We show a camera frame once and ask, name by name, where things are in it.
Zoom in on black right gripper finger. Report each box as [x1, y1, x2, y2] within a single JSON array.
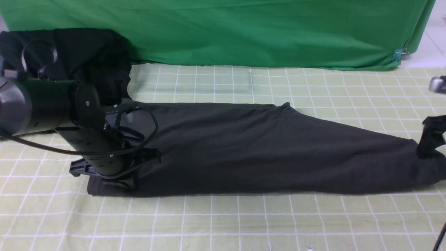
[[417, 115, 446, 159]]

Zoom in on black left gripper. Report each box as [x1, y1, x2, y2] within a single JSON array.
[[69, 103, 161, 190]]

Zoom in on dark gray long-sleeve shirt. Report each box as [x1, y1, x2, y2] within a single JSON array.
[[87, 103, 445, 198]]

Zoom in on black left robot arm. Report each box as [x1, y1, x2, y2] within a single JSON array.
[[0, 77, 161, 190]]

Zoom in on blue binder clip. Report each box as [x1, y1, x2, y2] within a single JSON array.
[[392, 48, 410, 62]]

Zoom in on light green grid mat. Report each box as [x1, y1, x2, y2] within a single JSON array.
[[0, 63, 445, 251]]

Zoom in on green backdrop cloth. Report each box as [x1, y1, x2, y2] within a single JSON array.
[[1, 0, 435, 70]]

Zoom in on black crumpled garment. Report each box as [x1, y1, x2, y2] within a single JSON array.
[[1, 28, 132, 107]]

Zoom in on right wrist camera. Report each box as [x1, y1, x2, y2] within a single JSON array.
[[428, 76, 446, 95]]

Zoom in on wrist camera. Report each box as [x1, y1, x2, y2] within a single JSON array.
[[428, 76, 446, 95], [102, 104, 145, 141]]

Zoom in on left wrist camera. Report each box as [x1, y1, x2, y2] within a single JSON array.
[[102, 104, 145, 141]]

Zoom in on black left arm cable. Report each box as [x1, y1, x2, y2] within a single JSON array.
[[0, 40, 159, 156]]

